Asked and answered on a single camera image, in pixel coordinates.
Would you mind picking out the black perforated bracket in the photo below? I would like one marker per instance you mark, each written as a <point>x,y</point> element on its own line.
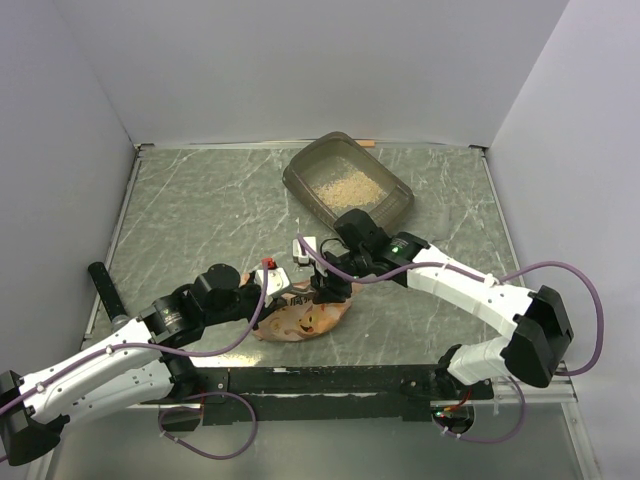
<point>107,292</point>

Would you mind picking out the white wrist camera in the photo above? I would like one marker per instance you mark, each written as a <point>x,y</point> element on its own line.
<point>305,253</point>
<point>273,280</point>

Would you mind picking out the beige cat litter pile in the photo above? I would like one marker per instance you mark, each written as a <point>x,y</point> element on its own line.
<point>354,190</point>

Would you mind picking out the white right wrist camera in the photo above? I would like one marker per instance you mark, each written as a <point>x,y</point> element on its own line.
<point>305,253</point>

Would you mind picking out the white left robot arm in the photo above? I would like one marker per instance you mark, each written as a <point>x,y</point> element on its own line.
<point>145,360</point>

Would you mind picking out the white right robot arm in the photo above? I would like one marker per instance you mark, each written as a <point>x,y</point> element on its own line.
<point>532,326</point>

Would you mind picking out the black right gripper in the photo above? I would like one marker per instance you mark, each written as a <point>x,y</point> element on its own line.
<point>329,291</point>

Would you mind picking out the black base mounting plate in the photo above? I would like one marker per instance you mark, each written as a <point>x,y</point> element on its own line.
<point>407,392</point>

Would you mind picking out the small orange wooden piece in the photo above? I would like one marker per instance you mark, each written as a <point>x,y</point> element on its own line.
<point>368,143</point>

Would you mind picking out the orange cat litter bag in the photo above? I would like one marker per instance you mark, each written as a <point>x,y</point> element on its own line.
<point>294,317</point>

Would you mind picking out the grey plastic litter box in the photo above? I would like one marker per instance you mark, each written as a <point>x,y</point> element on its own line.
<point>334,174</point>

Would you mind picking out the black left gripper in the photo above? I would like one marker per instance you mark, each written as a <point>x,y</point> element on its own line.
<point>264,310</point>

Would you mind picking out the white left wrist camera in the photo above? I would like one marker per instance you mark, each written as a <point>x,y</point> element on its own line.
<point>273,280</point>

